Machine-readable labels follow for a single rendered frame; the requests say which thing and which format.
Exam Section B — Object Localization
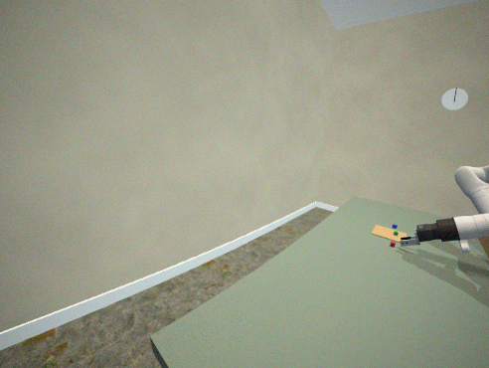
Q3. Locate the orange square mat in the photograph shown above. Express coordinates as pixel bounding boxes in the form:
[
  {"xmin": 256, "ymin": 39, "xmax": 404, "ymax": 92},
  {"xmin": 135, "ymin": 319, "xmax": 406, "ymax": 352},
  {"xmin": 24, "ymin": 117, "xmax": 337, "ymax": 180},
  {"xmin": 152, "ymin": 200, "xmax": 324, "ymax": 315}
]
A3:
[{"xmin": 372, "ymin": 225, "xmax": 407, "ymax": 243}]

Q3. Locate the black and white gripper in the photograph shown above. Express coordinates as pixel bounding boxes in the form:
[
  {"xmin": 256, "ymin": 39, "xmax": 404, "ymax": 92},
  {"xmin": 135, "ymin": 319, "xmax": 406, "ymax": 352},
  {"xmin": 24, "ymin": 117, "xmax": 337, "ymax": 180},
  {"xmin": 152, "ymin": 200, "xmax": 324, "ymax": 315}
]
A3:
[{"xmin": 400, "ymin": 216, "xmax": 479, "ymax": 253}]

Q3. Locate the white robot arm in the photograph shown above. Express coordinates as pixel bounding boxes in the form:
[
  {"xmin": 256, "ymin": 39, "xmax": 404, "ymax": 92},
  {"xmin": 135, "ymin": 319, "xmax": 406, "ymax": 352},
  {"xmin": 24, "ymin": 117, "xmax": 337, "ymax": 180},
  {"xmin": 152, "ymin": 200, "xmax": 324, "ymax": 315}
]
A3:
[{"xmin": 455, "ymin": 165, "xmax": 489, "ymax": 238}]

